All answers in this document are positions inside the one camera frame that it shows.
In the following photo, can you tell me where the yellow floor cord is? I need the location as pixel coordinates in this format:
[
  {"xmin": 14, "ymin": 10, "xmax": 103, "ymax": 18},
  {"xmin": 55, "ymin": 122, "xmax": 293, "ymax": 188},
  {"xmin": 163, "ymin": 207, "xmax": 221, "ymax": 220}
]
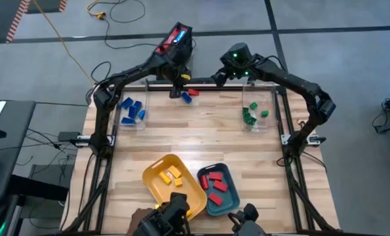
[{"xmin": 32, "ymin": 0, "xmax": 96, "ymax": 85}]

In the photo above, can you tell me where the black floor cable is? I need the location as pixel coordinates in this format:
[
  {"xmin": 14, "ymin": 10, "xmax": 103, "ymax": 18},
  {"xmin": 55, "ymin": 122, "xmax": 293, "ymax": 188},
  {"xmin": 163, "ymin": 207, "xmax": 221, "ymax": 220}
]
[
  {"xmin": 90, "ymin": 60, "xmax": 113, "ymax": 83},
  {"xmin": 103, "ymin": 18, "xmax": 161, "ymax": 50},
  {"xmin": 108, "ymin": 0, "xmax": 147, "ymax": 24}
]

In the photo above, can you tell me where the black plastic crate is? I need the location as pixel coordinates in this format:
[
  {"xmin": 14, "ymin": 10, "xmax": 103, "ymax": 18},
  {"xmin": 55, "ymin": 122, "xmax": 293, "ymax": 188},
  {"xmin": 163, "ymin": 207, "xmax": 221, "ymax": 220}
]
[{"xmin": 153, "ymin": 21, "xmax": 195, "ymax": 81}]

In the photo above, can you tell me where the yellow cylinder block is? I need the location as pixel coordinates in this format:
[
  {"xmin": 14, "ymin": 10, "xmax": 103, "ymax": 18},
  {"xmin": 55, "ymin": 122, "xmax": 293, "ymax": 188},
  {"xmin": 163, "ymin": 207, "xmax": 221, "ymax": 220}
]
[{"xmin": 158, "ymin": 170, "xmax": 172, "ymax": 186}]

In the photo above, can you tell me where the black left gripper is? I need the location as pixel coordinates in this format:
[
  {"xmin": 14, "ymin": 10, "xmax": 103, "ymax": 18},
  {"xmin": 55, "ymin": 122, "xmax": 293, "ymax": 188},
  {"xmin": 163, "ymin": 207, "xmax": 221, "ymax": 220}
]
[{"xmin": 161, "ymin": 57, "xmax": 193, "ymax": 100}]

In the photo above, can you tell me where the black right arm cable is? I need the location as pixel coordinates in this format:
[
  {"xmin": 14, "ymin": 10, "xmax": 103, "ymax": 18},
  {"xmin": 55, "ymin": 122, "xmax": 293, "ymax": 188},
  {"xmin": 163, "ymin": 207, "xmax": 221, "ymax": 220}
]
[{"xmin": 256, "ymin": 54, "xmax": 286, "ymax": 71}]

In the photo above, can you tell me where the red arch block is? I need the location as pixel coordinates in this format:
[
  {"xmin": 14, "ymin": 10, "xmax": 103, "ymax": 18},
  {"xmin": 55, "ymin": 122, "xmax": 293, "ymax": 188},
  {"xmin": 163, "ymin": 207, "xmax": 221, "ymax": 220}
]
[{"xmin": 208, "ymin": 192, "xmax": 224, "ymax": 207}]

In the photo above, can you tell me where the black keyboard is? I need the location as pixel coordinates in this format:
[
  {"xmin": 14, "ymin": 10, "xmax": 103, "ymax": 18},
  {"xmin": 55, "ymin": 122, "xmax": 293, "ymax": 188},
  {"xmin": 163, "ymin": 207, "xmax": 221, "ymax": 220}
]
[{"xmin": 149, "ymin": 77, "xmax": 222, "ymax": 85}]

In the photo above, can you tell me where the grey metal bracket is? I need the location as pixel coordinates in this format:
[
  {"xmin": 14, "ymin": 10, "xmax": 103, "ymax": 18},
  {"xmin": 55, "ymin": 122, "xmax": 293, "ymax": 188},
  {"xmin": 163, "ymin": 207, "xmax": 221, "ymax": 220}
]
[
  {"xmin": 281, "ymin": 132, "xmax": 327, "ymax": 147},
  {"xmin": 69, "ymin": 134, "xmax": 115, "ymax": 147}
]

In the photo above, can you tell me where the black power adapter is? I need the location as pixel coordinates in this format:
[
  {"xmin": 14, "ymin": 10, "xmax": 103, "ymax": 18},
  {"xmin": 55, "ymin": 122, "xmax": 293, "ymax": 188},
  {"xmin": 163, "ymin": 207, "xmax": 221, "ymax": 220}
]
[{"xmin": 57, "ymin": 130, "xmax": 81, "ymax": 142}]

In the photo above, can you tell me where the person's hand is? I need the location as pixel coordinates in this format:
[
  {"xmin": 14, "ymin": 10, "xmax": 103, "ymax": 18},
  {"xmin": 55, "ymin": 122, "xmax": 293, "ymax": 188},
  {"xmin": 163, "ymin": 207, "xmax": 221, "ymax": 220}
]
[{"xmin": 126, "ymin": 207, "xmax": 155, "ymax": 235}]

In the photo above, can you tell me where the black floor mat striped edge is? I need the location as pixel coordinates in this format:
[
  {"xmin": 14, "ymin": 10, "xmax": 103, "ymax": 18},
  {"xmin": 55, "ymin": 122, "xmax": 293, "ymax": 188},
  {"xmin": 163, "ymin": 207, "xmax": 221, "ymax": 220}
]
[
  {"xmin": 26, "ymin": 0, "xmax": 68, "ymax": 14},
  {"xmin": 0, "ymin": 0, "xmax": 31, "ymax": 44}
]

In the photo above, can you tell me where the black desk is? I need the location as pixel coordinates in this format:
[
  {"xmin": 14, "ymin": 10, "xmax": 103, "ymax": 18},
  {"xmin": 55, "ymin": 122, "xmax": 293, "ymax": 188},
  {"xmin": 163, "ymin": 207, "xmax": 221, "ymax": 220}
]
[{"xmin": 0, "ymin": 100, "xmax": 69, "ymax": 203}]

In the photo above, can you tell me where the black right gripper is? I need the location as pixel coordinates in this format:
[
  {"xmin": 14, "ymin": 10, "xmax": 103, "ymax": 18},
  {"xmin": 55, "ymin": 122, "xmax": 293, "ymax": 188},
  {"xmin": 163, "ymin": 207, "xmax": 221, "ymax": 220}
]
[{"xmin": 210, "ymin": 42, "xmax": 254, "ymax": 88}]

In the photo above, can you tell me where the black aluminium table frame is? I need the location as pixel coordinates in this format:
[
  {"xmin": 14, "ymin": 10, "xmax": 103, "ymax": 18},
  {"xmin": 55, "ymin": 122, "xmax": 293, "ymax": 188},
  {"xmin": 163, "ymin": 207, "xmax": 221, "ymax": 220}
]
[{"xmin": 60, "ymin": 83, "xmax": 340, "ymax": 236}]

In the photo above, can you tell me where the yellow cable plug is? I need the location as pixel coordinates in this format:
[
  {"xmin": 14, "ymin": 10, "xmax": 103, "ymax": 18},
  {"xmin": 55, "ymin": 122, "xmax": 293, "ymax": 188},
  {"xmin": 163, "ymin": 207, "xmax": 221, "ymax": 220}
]
[{"xmin": 87, "ymin": 0, "xmax": 107, "ymax": 20}]

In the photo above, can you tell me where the clear plastic container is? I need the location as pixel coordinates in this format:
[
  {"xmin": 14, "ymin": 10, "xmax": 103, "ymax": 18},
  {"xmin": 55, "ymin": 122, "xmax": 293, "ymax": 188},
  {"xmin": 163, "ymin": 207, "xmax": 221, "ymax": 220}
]
[
  {"xmin": 111, "ymin": 90, "xmax": 149, "ymax": 131},
  {"xmin": 241, "ymin": 81, "xmax": 279, "ymax": 134}
]

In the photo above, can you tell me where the red power unit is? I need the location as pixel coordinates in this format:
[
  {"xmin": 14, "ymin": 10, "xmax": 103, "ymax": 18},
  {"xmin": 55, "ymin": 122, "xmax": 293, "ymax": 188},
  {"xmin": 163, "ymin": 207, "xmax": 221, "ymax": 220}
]
[{"xmin": 155, "ymin": 26, "xmax": 189, "ymax": 55}]

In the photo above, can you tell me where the dark teal plastic bin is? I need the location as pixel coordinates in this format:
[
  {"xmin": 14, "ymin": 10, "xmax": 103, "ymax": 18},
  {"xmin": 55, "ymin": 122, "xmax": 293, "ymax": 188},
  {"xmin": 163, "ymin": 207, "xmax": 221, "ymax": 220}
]
[{"xmin": 197, "ymin": 163, "xmax": 241, "ymax": 217}]

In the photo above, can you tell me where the yellow-orange plastic bin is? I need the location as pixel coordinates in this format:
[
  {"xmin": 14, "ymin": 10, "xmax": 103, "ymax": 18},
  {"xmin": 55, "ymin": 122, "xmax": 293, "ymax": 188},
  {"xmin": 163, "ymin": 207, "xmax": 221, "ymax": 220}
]
[{"xmin": 142, "ymin": 153, "xmax": 208, "ymax": 221}]

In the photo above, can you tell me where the thin black cable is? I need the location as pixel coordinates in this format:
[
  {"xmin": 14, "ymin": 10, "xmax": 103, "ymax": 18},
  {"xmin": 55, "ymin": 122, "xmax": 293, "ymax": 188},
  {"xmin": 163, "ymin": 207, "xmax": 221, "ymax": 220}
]
[{"xmin": 26, "ymin": 127, "xmax": 71, "ymax": 152}]

